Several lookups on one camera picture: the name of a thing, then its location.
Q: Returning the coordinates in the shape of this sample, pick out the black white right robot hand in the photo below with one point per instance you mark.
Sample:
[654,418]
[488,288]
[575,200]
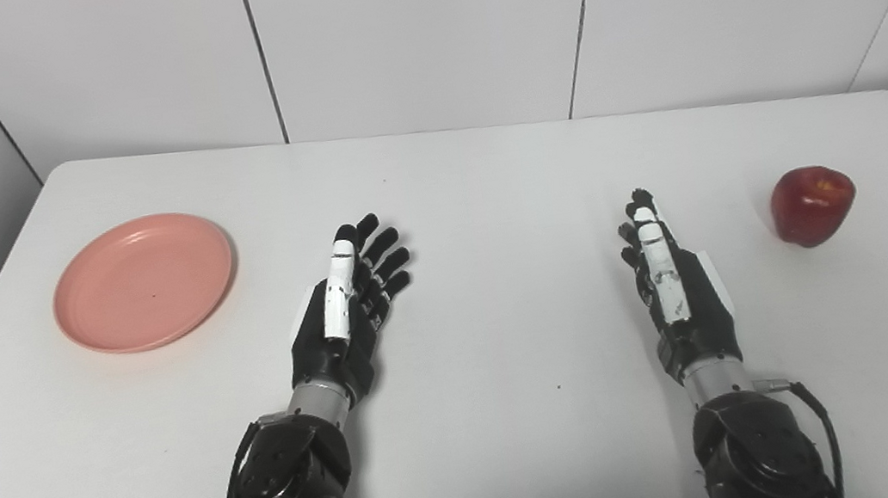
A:
[702,325]

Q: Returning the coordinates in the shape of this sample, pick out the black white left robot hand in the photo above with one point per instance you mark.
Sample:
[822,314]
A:
[328,352]

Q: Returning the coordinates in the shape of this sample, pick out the red apple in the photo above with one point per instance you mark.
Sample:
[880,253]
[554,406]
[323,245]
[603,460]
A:
[812,206]

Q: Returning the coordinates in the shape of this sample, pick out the pink round plate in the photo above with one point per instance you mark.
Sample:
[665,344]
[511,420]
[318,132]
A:
[143,282]

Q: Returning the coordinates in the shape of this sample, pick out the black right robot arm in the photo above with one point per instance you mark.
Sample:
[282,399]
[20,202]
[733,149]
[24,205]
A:
[756,457]

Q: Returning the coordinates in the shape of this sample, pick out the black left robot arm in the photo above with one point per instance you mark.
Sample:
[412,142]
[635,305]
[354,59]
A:
[288,497]

